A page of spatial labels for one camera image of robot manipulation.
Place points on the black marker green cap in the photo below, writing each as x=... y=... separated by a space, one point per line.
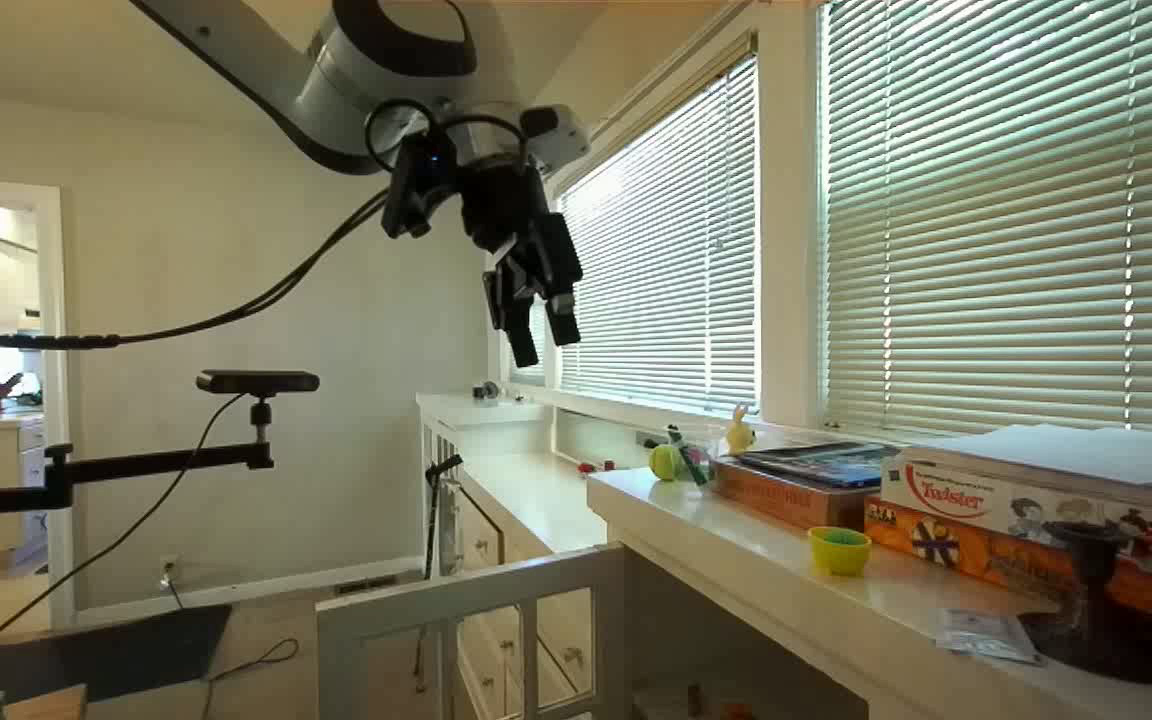
x=685 y=455

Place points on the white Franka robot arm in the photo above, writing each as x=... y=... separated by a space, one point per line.
x=339 y=80

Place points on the narrow white window blind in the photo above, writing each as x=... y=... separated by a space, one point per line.
x=668 y=253

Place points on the clear plastic bag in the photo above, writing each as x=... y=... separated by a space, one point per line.
x=986 y=639

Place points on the blue children's picture book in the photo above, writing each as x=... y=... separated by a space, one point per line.
x=823 y=461

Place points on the black camera on boom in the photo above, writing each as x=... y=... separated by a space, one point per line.
x=256 y=380

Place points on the yellow rabbit figure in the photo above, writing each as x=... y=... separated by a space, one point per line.
x=741 y=428

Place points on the large white window blind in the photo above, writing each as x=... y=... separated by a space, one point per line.
x=1023 y=212

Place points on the black floor mat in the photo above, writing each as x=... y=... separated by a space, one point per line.
x=82 y=658

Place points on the white Twister game box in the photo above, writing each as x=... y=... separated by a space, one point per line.
x=1002 y=507

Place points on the white counter cabinet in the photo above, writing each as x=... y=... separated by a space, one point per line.
x=790 y=600

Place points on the orange board game box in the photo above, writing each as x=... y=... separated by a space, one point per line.
x=962 y=545

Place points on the yellow-green tennis ball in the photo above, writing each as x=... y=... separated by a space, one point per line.
x=666 y=461

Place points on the low white side counter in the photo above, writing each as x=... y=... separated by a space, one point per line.
x=508 y=482

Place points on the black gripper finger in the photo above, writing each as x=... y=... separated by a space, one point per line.
x=518 y=321
x=561 y=316

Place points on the white chair with cloth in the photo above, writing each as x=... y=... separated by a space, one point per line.
x=468 y=625

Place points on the white paper sheets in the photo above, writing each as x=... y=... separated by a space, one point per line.
x=1098 y=455

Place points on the black flower vase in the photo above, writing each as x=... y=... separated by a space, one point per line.
x=1098 y=625

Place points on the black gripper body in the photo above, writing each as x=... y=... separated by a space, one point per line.
x=500 y=200

